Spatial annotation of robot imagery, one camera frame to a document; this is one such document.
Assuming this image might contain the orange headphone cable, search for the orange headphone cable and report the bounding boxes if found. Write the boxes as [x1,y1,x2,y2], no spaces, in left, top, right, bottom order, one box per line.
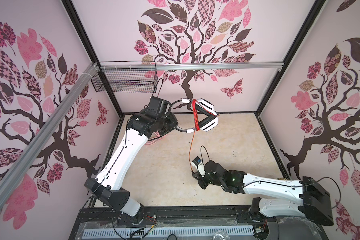
[188,98,220,173]

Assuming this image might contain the white black headphones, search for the white black headphones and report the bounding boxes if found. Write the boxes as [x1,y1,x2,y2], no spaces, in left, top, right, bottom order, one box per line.
[170,98,220,134]

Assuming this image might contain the pink headphones with cable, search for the pink headphones with cable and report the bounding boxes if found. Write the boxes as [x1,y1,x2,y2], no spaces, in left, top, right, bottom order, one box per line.
[145,132,165,146]

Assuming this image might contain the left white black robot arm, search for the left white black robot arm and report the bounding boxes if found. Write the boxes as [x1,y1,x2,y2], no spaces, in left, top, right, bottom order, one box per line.
[84,97,178,219]

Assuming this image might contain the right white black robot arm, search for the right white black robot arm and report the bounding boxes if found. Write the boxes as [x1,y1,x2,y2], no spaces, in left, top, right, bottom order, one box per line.
[191,157,334,226]

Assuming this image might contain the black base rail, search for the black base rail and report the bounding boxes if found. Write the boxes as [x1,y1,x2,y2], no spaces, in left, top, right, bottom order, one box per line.
[69,205,328,240]

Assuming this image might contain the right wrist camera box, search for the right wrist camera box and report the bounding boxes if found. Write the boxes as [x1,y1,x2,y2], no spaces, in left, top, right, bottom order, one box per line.
[191,157,206,176]

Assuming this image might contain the black wire mesh basket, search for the black wire mesh basket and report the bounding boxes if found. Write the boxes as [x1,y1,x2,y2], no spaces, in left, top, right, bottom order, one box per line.
[91,60,159,94]

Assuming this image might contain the back aluminium rail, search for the back aluminium rail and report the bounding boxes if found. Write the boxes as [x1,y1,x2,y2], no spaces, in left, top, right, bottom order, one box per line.
[100,62,284,71]

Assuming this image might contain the aluminium rail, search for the aluminium rail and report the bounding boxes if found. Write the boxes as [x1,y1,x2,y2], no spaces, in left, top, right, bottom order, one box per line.
[100,62,284,71]
[0,63,99,210]

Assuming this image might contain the white slotted cable duct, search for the white slotted cable duct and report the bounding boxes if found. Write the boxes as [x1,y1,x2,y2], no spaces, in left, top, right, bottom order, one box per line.
[81,226,254,240]

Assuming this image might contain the left aluminium rail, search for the left aluminium rail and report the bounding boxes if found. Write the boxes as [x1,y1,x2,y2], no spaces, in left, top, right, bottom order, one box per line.
[0,63,99,210]

